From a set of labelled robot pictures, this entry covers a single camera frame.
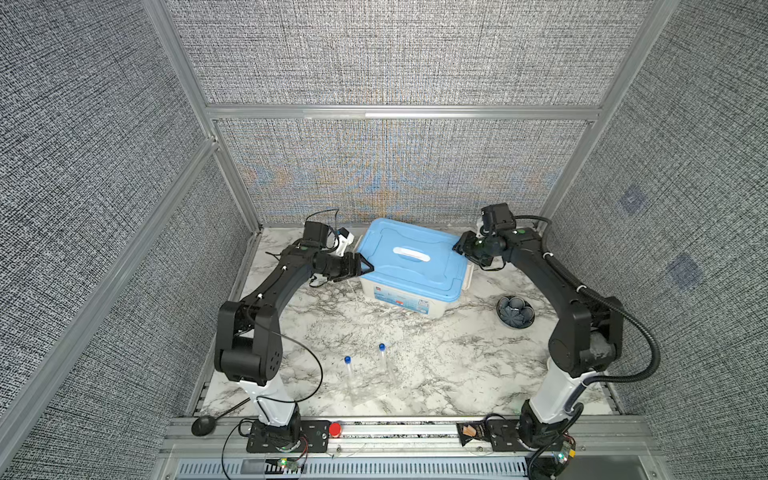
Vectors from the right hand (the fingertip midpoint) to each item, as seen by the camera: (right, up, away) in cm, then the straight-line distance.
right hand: (457, 248), depth 91 cm
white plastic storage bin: (-12, -16, -3) cm, 20 cm away
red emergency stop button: (-35, -47, -13) cm, 60 cm away
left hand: (-28, -7, -3) cm, 29 cm away
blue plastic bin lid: (-13, -3, -3) cm, 14 cm away
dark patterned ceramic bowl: (+19, -20, +3) cm, 27 cm away
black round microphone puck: (-67, -44, -17) cm, 82 cm away
